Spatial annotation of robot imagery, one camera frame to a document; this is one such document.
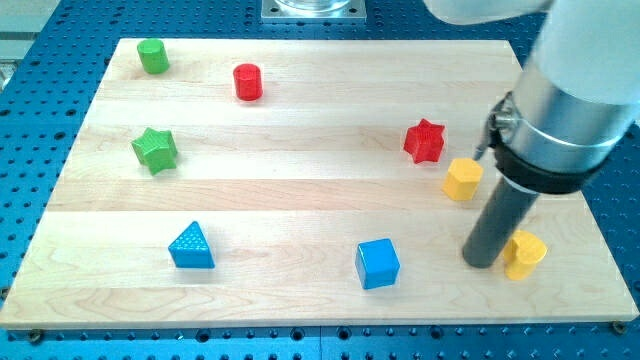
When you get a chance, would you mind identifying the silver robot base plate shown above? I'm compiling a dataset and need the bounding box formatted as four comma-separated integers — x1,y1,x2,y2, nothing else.
260,0,367,23

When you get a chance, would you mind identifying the red star block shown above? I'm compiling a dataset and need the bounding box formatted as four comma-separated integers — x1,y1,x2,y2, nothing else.
403,118,445,164

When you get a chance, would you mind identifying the red cylinder block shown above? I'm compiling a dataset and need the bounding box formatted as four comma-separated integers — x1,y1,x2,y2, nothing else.
233,63,263,101

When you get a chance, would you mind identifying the blue cube block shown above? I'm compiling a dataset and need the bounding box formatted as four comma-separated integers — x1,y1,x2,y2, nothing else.
355,238,400,290

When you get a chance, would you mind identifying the green cylinder block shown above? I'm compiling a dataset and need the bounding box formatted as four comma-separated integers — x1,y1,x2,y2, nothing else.
136,38,170,74

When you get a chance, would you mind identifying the yellow heart block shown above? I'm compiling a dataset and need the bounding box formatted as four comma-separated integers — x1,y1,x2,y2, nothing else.
502,230,547,281

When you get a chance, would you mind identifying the green star block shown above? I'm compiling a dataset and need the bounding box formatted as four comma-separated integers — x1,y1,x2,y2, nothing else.
131,128,178,175

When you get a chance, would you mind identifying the light wooden board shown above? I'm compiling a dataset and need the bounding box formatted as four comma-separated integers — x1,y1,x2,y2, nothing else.
1,38,638,329

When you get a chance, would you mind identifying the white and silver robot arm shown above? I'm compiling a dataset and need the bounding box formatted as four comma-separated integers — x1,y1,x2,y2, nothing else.
426,0,639,268

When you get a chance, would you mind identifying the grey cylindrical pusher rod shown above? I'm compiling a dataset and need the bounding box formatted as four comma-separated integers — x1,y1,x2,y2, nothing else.
462,177,539,268

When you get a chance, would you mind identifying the blue triangle block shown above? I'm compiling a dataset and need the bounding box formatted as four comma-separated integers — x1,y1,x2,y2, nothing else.
168,221,215,269

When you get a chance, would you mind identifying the yellow hexagon block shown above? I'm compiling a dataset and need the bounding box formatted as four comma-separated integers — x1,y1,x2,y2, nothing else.
442,158,484,201

